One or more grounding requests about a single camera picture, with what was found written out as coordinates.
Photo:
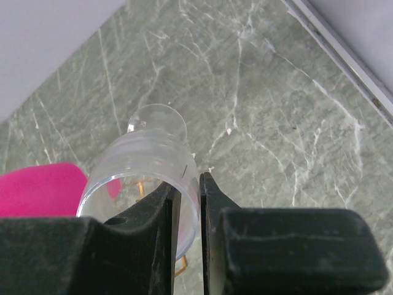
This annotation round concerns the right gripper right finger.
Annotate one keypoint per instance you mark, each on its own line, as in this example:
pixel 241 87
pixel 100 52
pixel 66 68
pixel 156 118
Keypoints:
pixel 285 250

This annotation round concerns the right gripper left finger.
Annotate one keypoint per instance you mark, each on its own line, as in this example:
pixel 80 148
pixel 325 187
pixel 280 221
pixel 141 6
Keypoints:
pixel 131 253

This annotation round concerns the clear plastic wine glass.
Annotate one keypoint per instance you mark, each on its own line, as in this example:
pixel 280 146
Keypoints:
pixel 153 151

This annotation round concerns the pink plastic wine glass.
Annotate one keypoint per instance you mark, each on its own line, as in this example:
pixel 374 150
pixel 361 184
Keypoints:
pixel 52 190

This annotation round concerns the gold wire wine glass rack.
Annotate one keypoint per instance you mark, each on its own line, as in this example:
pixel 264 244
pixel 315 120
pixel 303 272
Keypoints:
pixel 181 267

